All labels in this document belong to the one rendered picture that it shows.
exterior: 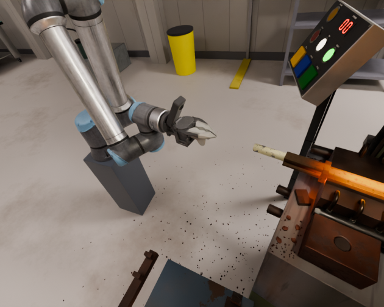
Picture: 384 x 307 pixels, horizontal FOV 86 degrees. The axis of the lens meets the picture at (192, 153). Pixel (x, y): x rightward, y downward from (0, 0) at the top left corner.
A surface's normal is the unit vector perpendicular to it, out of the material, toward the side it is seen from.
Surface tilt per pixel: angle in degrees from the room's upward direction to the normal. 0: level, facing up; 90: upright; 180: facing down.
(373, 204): 0
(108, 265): 0
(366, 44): 90
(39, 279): 0
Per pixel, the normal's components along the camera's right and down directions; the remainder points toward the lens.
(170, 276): -0.13, -0.69
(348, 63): -0.16, 0.72
